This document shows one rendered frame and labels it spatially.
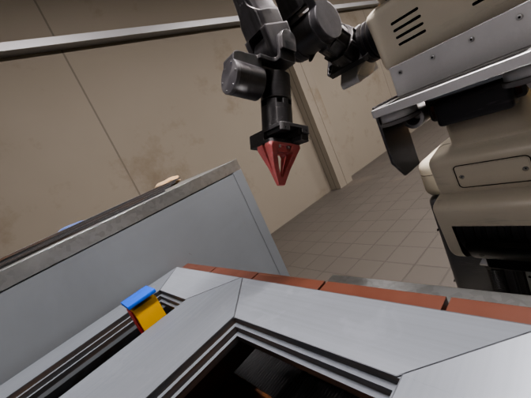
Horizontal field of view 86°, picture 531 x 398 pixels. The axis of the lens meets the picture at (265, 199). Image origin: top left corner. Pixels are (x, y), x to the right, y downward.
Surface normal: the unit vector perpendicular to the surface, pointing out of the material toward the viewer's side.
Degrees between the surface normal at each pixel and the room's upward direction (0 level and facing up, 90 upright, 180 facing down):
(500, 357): 0
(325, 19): 89
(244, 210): 90
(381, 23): 98
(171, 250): 90
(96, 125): 90
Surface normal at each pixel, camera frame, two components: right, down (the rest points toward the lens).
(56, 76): 0.58, -0.08
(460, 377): -0.40, -0.90
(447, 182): -0.65, 0.56
